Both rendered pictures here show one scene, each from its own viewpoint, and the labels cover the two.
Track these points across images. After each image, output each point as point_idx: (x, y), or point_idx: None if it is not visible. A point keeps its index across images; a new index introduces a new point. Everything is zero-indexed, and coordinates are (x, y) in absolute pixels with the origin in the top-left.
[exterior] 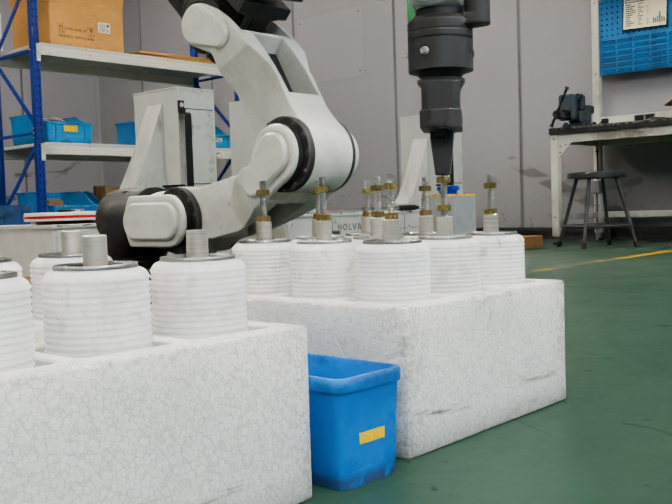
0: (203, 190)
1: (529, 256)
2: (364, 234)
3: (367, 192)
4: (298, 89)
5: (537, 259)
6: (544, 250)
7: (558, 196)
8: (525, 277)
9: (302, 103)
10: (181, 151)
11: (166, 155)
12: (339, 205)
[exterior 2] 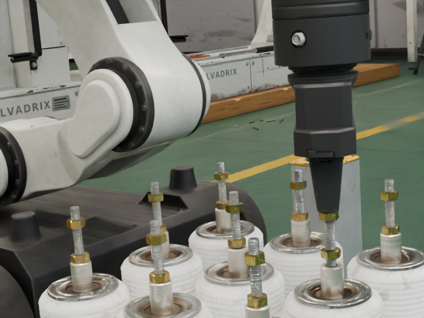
0: (24, 134)
1: (388, 93)
2: (219, 238)
3: (221, 179)
4: (131, 11)
5: (397, 98)
6: (401, 81)
7: (413, 21)
8: (390, 135)
9: (135, 37)
10: (26, 16)
11: (11, 19)
12: (198, 28)
